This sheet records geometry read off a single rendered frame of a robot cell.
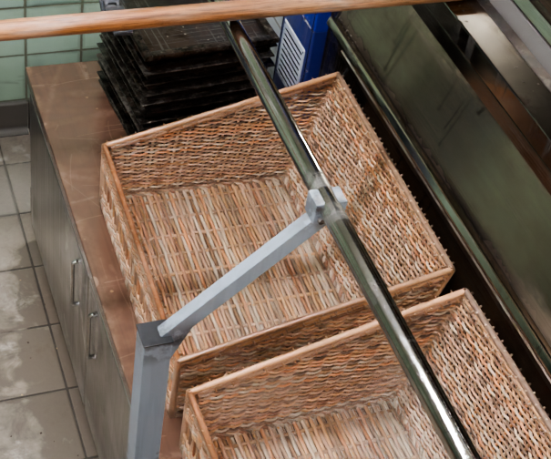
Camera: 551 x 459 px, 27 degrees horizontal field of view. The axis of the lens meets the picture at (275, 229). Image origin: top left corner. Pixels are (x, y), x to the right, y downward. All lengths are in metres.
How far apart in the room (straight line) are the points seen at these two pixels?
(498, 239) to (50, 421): 1.25
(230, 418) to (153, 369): 0.32
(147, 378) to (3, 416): 1.09
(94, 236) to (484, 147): 0.80
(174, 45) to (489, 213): 0.77
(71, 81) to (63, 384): 0.70
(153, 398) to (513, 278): 0.57
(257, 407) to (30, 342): 1.02
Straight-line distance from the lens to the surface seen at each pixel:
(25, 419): 2.68
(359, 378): 1.95
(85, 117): 2.51
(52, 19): 1.69
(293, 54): 2.46
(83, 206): 2.30
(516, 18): 1.46
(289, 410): 1.94
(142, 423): 1.71
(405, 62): 2.06
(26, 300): 2.90
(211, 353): 1.85
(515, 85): 1.77
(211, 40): 2.30
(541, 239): 1.75
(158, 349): 1.58
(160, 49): 2.26
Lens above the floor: 2.16
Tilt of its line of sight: 43 degrees down
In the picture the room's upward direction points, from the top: 11 degrees clockwise
